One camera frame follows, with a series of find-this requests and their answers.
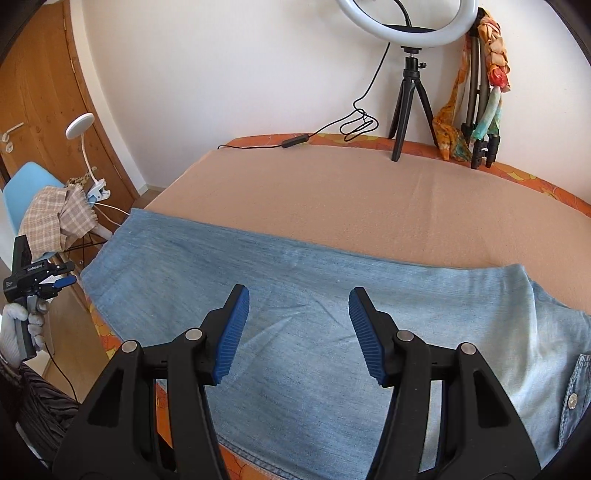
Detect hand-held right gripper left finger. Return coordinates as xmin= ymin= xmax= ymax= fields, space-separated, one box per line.
xmin=54 ymin=284 xmax=251 ymax=480

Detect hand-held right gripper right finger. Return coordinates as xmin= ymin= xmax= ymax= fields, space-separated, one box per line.
xmin=348 ymin=286 xmax=542 ymax=480

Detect light blue denim pants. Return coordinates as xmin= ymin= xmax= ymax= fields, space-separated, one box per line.
xmin=81 ymin=208 xmax=591 ymax=480

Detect person's left forearm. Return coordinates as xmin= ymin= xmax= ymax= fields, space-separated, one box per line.
xmin=0 ymin=353 xmax=81 ymax=467

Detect person's left hand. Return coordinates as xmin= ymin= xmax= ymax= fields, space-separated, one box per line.
xmin=0 ymin=300 xmax=49 ymax=365

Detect plaid cloth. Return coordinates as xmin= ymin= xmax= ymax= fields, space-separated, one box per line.
xmin=18 ymin=185 xmax=98 ymax=259

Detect leopard print cloth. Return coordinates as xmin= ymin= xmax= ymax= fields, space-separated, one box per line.
xmin=65 ymin=167 xmax=100 ymax=190

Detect light blue chair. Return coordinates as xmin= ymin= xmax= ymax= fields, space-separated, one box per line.
xmin=2 ymin=161 xmax=116 ymax=296

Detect beige blanket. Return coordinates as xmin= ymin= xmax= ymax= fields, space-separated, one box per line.
xmin=143 ymin=147 xmax=591 ymax=317

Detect white clip lamp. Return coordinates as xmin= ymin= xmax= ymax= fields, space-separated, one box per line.
xmin=65 ymin=113 xmax=114 ymax=206

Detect wooden door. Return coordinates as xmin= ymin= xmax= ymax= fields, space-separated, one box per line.
xmin=0 ymin=0 xmax=139 ymax=241

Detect orange floral bed sheet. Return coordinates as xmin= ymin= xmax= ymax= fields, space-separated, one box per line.
xmin=90 ymin=133 xmax=591 ymax=480

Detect folded grey tripod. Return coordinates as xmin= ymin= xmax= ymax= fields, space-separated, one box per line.
xmin=462 ymin=28 xmax=502 ymax=171

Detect black mini tripod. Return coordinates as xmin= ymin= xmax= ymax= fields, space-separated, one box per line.
xmin=388 ymin=45 xmax=439 ymax=162

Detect colourful orange scarf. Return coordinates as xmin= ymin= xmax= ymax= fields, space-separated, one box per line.
xmin=431 ymin=7 xmax=512 ymax=162

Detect white lamp cable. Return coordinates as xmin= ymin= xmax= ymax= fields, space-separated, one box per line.
xmin=95 ymin=198 xmax=132 ymax=241

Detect metal door handle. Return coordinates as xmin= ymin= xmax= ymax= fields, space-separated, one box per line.
xmin=0 ymin=122 xmax=26 ymax=153

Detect black ring light cable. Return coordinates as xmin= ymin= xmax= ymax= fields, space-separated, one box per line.
xmin=217 ymin=0 xmax=411 ymax=151

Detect white ring light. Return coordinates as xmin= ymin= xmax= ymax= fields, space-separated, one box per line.
xmin=336 ymin=0 xmax=478 ymax=47

